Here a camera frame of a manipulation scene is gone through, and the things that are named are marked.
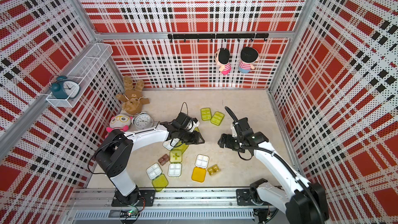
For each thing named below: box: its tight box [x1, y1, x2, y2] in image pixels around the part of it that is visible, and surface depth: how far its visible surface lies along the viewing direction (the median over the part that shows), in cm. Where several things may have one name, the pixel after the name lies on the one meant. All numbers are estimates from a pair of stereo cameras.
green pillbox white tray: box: [210, 111, 225, 126], surface depth 106 cm
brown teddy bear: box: [116, 75, 151, 116], surface depth 107 cm
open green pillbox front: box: [146, 162, 169, 193], surface depth 82 cm
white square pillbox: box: [167, 162, 182, 178], surface depth 84 cm
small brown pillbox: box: [158, 153, 170, 166], surface depth 87 cm
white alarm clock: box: [131, 112, 155, 131], surface depth 100 cm
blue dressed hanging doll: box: [237, 46, 259, 74], surface depth 100 cm
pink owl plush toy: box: [106, 114, 134, 133], surface depth 97 cm
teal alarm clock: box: [49, 75, 81, 101], surface depth 64 cm
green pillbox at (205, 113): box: [200, 107, 212, 121], surface depth 107 cm
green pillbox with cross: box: [169, 149, 182, 164], surface depth 88 cm
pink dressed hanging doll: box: [215, 47, 232, 76], surface depth 98 cm
